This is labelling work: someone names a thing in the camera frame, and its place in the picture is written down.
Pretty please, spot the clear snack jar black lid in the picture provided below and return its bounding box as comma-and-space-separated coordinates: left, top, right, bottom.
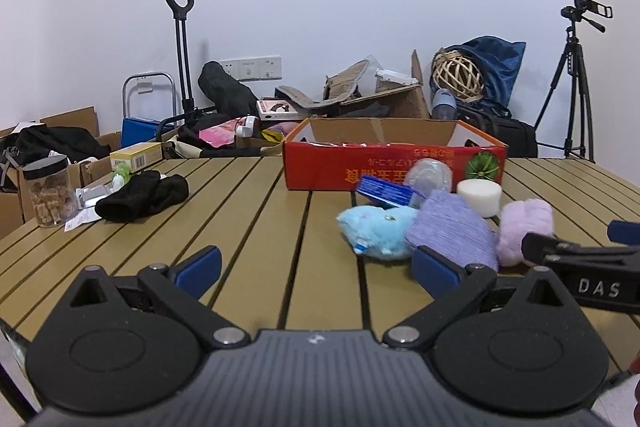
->
22, 154, 79, 229

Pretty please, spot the black cloth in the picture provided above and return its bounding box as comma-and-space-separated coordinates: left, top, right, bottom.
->
94, 170, 190, 223

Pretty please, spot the black rolled bag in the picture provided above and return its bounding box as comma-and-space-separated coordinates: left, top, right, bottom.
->
197, 60, 261, 118

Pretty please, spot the blue water bottle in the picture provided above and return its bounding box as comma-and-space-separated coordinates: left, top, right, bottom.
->
431, 88, 457, 122

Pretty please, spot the pink fluffy cloth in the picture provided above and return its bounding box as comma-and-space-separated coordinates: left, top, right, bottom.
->
494, 199, 556, 268

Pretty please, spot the pink packet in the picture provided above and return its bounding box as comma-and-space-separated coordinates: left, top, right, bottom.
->
198, 117, 246, 147

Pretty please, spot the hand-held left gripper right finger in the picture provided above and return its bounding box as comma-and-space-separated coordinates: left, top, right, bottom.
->
382, 245, 577, 351

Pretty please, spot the white paper packet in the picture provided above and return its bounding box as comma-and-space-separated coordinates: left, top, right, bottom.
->
63, 184, 114, 232

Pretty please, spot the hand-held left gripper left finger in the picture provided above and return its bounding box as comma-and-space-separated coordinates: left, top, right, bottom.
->
67, 245, 252, 351

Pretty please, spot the yellow box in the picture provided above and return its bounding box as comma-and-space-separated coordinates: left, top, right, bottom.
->
108, 141, 164, 173

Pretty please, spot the white red small bottle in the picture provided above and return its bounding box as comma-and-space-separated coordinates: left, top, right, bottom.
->
235, 115, 261, 138

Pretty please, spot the black backpack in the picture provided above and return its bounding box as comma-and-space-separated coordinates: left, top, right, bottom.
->
0, 124, 111, 193

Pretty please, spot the blue velvet bag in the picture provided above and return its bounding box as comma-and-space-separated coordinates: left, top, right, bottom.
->
432, 35, 527, 118

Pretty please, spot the yellow purple snack bag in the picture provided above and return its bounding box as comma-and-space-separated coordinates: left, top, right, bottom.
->
261, 121, 301, 143

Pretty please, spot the metal cart frame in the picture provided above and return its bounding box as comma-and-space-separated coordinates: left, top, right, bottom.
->
122, 71, 177, 120

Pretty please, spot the black telescopic cart handle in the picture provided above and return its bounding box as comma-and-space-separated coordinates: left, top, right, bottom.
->
163, 0, 199, 114

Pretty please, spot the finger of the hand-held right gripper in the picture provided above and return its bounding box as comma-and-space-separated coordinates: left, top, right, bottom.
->
521, 231, 640, 266
607, 220, 640, 244

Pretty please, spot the red cardboard box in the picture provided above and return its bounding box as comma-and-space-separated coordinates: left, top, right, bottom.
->
282, 116, 509, 192

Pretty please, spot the small blue box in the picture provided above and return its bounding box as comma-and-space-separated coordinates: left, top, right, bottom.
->
355, 175, 426, 208

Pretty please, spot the purple woven cloth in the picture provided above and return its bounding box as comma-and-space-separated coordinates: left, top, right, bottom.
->
404, 189, 501, 271

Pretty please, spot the small white picture box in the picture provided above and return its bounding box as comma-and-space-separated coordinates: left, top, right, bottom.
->
256, 99, 304, 123

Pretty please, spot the black tripod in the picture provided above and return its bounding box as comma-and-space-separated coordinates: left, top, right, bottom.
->
533, 24, 596, 163

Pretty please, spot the clear plastic container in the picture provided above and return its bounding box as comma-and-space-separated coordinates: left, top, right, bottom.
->
359, 55, 421, 96

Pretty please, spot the white wall outlet strip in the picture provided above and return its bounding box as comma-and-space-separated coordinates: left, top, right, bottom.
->
219, 55, 284, 82

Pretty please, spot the small green white bottle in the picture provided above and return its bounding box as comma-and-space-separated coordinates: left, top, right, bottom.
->
110, 161, 134, 190

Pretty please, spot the white foam cylinder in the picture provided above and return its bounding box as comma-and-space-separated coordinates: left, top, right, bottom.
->
457, 179, 503, 219

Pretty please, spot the blue plush toy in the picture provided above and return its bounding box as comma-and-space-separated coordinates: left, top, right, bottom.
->
335, 204, 419, 263

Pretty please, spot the brown felt strip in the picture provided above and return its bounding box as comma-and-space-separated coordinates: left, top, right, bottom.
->
274, 84, 342, 108
323, 60, 370, 103

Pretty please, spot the clear plastic cup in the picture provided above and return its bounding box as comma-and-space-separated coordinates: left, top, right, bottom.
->
403, 158, 454, 198

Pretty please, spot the wicker ball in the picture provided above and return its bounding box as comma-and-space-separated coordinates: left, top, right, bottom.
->
431, 49, 485, 100

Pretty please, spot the open brown cardboard box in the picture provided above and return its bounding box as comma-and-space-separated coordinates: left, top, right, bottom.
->
322, 49, 431, 120

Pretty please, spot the blue cart box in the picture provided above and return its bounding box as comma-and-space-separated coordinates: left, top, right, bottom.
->
121, 116, 176, 150

